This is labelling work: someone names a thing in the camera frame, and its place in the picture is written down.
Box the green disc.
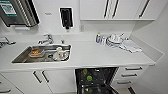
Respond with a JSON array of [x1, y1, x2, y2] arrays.
[[86, 75, 94, 83]]

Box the stainless steel dishwasher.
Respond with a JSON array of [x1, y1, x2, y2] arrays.
[[74, 67, 120, 94]]

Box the black soap dispenser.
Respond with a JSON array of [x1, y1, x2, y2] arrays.
[[59, 6, 74, 31]]

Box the white mug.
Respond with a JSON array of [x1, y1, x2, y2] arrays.
[[55, 46, 65, 60]]

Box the chrome sink faucet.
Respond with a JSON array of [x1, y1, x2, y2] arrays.
[[37, 33, 55, 46]]

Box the orange sponge container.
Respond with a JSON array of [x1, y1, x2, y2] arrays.
[[28, 47, 45, 59]]

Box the blue dish soap bottle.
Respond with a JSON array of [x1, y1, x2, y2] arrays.
[[95, 32, 102, 45]]

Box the white wall outlet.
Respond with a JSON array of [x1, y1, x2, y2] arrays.
[[79, 24, 85, 33]]

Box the stainless steel sink basin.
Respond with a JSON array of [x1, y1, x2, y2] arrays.
[[11, 43, 72, 65]]

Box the white base cabinet with doors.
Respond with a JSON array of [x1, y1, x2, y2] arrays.
[[0, 68, 77, 94]]

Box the small white bottle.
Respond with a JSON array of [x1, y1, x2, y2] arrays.
[[100, 35, 107, 46]]

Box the white wall cabinet three doors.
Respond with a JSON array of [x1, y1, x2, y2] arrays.
[[79, 0, 158, 22]]

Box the grey paper towel dispenser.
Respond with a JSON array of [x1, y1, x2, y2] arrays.
[[0, 0, 41, 28]]

